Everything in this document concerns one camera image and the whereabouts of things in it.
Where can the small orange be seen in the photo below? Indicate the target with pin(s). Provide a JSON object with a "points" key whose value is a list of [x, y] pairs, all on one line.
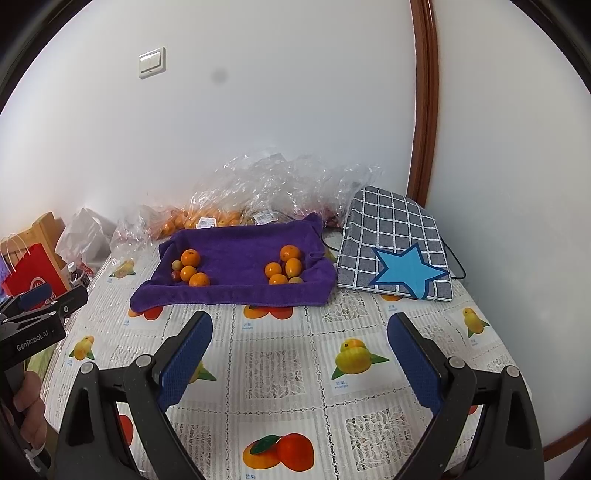
{"points": [[199, 279], [188, 273], [273, 269], [290, 253], [190, 257], [278, 279]]}

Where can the white light switch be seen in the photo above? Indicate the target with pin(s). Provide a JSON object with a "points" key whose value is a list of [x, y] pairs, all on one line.
{"points": [[152, 62]]}

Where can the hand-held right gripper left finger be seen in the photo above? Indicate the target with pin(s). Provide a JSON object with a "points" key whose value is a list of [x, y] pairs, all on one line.
{"points": [[184, 360]]}

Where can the grey checkered star cushion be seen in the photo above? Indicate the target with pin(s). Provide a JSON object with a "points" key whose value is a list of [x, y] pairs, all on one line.
{"points": [[392, 221]]}

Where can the person's left hand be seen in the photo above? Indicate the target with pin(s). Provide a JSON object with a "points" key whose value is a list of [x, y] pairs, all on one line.
{"points": [[30, 406]]}

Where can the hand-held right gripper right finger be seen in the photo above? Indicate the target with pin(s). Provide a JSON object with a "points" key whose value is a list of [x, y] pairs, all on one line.
{"points": [[415, 360]]}

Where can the clear plastic bag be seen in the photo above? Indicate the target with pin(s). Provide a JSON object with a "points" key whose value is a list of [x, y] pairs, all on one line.
{"points": [[332, 184], [240, 184], [131, 226]]}

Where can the pile of bagged oranges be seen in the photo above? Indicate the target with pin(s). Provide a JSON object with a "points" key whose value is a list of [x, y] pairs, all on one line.
{"points": [[184, 219]]}

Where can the purple towel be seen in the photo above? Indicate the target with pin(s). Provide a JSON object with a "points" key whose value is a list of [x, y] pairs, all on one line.
{"points": [[240, 249]]}

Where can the fruit-print lace tablecloth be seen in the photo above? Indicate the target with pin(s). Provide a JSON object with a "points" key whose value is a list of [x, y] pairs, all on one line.
{"points": [[286, 360]]}

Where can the oval orange kumquat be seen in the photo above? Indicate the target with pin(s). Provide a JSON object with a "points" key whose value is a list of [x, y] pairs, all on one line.
{"points": [[293, 266]]}

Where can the red paper bag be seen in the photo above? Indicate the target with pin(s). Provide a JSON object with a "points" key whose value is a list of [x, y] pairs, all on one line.
{"points": [[34, 272]]}

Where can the brown wooden door frame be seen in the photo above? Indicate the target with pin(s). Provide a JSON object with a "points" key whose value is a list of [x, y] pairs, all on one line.
{"points": [[422, 92]]}

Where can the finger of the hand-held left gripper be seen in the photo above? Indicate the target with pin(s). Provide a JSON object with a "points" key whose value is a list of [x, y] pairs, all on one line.
{"points": [[69, 302], [34, 295]]}

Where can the white price label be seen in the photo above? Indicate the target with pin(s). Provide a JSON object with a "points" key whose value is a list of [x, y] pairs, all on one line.
{"points": [[263, 217], [206, 223]]}

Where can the white plastic bag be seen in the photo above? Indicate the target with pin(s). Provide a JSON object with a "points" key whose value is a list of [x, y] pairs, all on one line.
{"points": [[87, 230]]}

